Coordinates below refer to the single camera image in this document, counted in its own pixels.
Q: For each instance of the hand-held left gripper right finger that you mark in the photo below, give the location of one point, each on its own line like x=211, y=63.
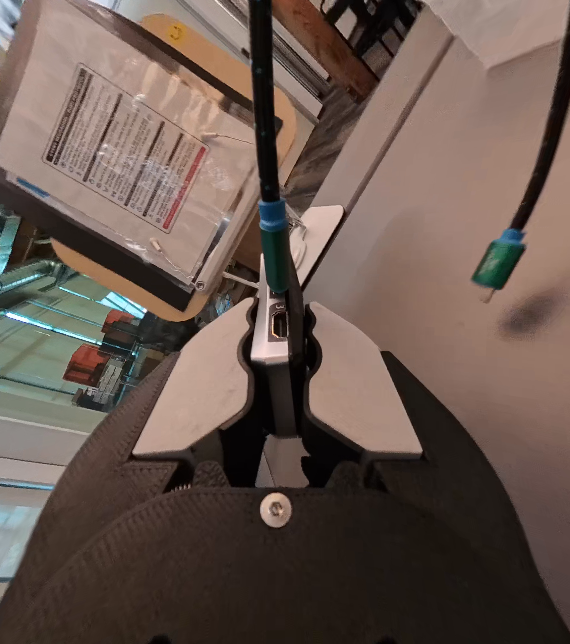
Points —
x=365, y=397

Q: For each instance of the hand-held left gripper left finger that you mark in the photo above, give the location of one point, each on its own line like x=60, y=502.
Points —
x=194, y=397

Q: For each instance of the silver hdmi switch box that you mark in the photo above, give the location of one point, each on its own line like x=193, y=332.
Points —
x=270, y=382

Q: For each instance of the white sign stand base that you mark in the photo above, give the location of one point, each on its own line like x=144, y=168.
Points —
x=320, y=226

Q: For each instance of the instruction sign on wooden board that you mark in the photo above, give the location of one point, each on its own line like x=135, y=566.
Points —
x=114, y=151

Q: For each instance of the silver ventilation duct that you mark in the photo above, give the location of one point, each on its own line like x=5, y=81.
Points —
x=33, y=279

